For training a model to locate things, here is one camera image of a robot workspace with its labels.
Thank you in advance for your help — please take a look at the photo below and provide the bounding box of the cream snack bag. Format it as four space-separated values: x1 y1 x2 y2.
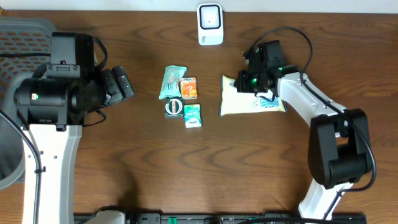
220 75 286 116

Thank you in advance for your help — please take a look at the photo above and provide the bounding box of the mint green wipes pack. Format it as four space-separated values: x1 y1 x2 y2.
159 65 187 100

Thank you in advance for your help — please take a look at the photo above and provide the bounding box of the dark green soap packet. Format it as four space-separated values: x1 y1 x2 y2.
165 98 184 119

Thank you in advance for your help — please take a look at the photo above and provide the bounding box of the orange candy box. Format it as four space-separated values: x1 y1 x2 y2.
180 77 198 100

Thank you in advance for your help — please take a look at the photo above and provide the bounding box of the teal gum box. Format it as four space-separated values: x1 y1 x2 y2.
184 104 202 128

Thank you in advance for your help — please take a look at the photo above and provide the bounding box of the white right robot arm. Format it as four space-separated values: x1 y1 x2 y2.
234 40 376 221

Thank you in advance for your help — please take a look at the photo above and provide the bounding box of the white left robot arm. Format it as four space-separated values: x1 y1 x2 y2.
14 32 134 223

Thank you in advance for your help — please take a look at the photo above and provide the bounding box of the grey plastic mesh basket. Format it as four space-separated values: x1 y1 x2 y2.
1 17 57 189

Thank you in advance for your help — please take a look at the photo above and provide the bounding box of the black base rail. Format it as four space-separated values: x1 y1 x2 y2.
74 212 368 224

